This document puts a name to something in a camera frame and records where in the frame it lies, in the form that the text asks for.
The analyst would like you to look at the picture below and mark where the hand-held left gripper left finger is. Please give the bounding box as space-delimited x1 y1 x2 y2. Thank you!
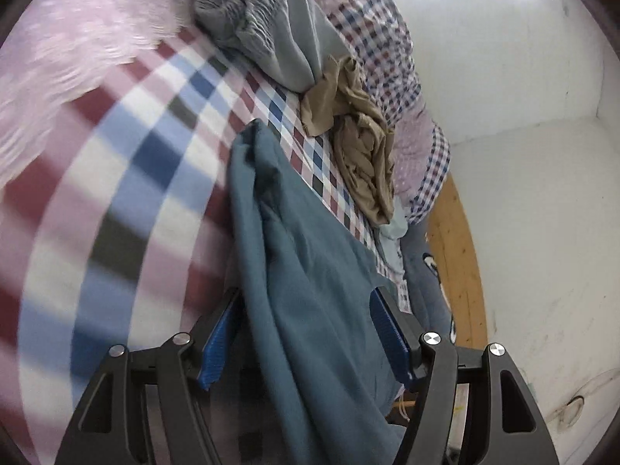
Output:
55 288 243 465

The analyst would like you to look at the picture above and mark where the teal blue shirt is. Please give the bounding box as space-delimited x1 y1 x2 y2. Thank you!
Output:
227 120 412 465

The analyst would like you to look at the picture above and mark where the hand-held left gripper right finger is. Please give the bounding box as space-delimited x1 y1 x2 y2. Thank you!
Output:
369 286 560 465

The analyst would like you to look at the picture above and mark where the wooden headboard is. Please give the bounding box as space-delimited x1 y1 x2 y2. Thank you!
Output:
426 172 487 350

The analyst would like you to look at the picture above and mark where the tan garment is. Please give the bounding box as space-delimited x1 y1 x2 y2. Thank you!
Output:
300 55 398 227

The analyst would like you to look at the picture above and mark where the dark blue garment with graphic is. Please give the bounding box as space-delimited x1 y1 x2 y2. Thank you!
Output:
400 220 458 350

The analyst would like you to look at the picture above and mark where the purple checkered quilt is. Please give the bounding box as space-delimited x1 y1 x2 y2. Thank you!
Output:
300 0 452 226

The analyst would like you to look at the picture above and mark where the bed with checkered sheet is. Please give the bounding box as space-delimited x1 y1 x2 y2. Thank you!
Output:
0 0 422 465

